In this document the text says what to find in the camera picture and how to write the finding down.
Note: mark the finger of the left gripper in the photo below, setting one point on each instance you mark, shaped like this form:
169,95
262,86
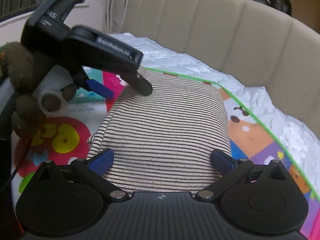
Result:
132,77
92,85

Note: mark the grey window curtain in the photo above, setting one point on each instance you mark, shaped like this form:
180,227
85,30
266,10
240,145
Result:
114,15

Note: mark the beige striped knit garment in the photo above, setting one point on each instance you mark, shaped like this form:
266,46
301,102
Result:
163,142

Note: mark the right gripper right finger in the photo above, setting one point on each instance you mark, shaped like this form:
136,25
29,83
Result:
232,172

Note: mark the white quilted mattress cover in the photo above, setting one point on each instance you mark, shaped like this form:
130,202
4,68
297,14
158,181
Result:
225,79

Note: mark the white gripper handle tube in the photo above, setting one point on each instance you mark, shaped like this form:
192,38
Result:
56,79

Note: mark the dark gloved left hand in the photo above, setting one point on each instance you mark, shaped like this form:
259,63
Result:
25,71

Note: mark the colourful cartoon play mat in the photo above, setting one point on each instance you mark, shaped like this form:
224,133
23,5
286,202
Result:
255,131

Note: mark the beige padded headboard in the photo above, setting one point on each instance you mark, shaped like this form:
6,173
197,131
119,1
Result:
256,44

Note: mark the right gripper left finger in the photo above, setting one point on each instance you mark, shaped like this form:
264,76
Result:
92,170

